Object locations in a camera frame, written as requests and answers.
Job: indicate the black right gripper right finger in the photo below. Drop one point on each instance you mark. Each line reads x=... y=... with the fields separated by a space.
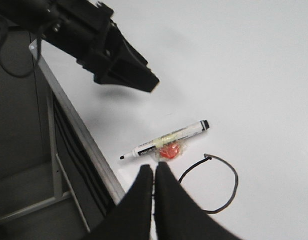
x=176 y=214

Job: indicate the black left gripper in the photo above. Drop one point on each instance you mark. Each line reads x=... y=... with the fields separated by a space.
x=84 y=31

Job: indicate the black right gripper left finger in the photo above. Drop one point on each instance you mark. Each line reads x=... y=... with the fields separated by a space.
x=131 y=218

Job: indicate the red round magnet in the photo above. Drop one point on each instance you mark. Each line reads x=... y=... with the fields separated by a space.
x=170 y=151

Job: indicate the white black whiteboard marker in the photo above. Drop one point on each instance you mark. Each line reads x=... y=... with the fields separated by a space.
x=158 y=143

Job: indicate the grey metal stand frame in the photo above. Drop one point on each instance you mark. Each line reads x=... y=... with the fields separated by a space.
x=62 y=187

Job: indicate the white whiteboard with aluminium frame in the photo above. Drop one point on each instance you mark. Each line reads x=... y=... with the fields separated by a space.
x=242 y=65

